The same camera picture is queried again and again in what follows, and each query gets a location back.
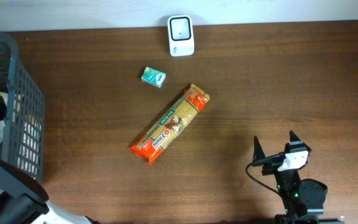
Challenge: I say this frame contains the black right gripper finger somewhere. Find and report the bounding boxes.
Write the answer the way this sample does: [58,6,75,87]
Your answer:
[252,136,266,165]
[289,130,303,146]

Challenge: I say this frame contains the orange spaghetti packet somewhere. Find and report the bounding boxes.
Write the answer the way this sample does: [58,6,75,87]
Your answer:
[131,83,210,164]

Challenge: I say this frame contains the green tissue pack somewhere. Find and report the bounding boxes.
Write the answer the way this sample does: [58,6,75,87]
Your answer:
[140,67,166,88]

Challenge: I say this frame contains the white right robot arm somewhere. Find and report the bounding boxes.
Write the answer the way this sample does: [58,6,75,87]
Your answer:
[254,131,344,224]

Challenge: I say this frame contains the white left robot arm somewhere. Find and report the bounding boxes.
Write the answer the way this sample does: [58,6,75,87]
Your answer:
[0,159,98,224]

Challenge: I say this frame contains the white barcode scanner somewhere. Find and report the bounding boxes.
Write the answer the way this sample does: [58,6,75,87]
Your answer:
[167,15,195,57]

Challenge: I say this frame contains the grey plastic basket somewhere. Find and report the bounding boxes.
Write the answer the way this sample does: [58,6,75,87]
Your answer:
[0,33,45,182]

